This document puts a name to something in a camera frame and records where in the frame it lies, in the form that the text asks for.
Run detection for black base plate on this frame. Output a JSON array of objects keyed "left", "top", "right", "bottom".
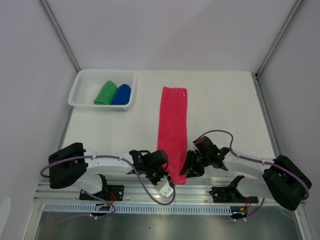
[
  {"left": 79, "top": 185, "right": 125, "bottom": 202},
  {"left": 208, "top": 187, "right": 258, "bottom": 204}
]

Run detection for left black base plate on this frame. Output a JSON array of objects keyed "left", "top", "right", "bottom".
[{"left": 79, "top": 185, "right": 125, "bottom": 202}]

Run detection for right aluminium corner post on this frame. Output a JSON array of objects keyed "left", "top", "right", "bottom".
[{"left": 254, "top": 0, "right": 307, "bottom": 78}]

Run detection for white plastic basket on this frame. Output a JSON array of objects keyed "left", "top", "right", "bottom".
[{"left": 67, "top": 69, "right": 138, "bottom": 112}]

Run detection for green towel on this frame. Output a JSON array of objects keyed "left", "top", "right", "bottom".
[{"left": 93, "top": 80, "right": 118, "bottom": 105}]

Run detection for white slotted cable duct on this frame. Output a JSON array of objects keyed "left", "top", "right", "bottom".
[{"left": 43, "top": 202, "right": 244, "bottom": 216}]

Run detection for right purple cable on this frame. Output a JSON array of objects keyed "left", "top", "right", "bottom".
[{"left": 196, "top": 129, "right": 313, "bottom": 222}]

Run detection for left aluminium corner post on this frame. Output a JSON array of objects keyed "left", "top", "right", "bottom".
[{"left": 37, "top": 0, "right": 82, "bottom": 73}]

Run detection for aluminium front rail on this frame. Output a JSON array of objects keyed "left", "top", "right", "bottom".
[{"left": 33, "top": 175, "right": 276, "bottom": 205}]

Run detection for pink towel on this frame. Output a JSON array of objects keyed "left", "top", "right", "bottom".
[{"left": 157, "top": 87, "right": 188, "bottom": 185}]

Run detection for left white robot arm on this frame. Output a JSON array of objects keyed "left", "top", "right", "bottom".
[{"left": 48, "top": 142, "right": 174, "bottom": 200}]

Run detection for blue towel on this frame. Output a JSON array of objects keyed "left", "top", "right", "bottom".
[{"left": 111, "top": 84, "right": 132, "bottom": 105}]

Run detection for aluminium corner post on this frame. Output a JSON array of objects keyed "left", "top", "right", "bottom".
[
  {"left": 254, "top": 0, "right": 307, "bottom": 78},
  {"left": 37, "top": 0, "right": 82, "bottom": 73}
]

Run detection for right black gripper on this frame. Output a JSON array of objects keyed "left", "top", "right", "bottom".
[{"left": 179, "top": 150, "right": 211, "bottom": 179}]

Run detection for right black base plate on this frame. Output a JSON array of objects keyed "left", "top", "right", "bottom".
[{"left": 208, "top": 187, "right": 258, "bottom": 204}]

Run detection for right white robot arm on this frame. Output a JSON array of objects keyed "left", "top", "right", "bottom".
[{"left": 180, "top": 136, "right": 312, "bottom": 211}]

